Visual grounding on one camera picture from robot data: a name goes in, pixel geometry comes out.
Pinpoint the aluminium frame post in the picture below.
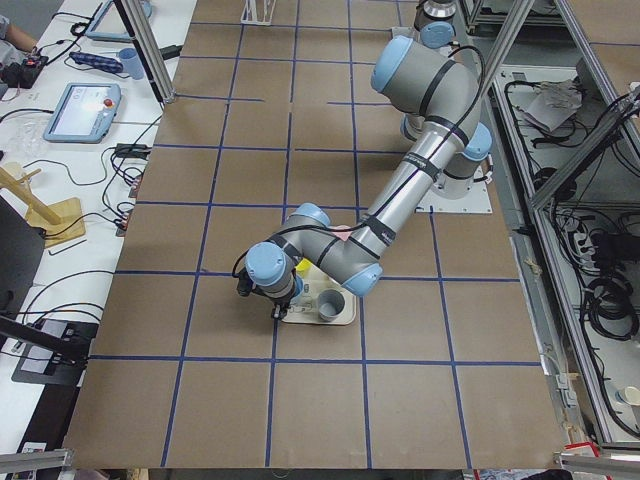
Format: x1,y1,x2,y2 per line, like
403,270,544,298
114,0,176,105

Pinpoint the white dish rack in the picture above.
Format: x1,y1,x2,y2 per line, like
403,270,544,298
240,0,277,26

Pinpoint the cream plastic tray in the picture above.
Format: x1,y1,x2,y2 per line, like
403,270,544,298
284,259,357,326

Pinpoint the pink plastic cup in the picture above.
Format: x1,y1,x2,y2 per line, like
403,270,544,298
331,225,353,242

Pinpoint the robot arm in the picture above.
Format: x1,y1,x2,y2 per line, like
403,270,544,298
233,36,484,320
414,0,456,49

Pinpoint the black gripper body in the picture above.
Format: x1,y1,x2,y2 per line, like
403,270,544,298
270,295,292,315

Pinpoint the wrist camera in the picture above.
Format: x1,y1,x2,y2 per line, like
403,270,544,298
234,268,254,297

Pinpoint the blue cup on desk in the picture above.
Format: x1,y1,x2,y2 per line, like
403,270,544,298
118,47,145,80

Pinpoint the yellow plastic cup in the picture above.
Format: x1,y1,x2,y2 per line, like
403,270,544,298
295,258,313,278

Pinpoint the folded blue plaid umbrella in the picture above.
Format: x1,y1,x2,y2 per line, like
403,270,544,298
69,51,124,74

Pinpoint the teach pendant far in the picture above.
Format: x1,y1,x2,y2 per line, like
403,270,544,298
85,1,131,43

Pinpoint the grey plastic cup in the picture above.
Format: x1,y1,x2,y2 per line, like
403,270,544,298
317,289,345,322

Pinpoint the teach pendant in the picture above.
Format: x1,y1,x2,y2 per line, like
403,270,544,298
85,1,131,43
43,83,121,144

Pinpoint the teach pendant near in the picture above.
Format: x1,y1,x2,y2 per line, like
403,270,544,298
43,83,121,144

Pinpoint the wooden stand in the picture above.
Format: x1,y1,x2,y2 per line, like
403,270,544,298
1,168,86,249

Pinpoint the light blue plastic cup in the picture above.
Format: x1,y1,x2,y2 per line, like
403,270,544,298
291,276,304,304

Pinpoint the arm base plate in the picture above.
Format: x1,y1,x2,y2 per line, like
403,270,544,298
415,166,493,215

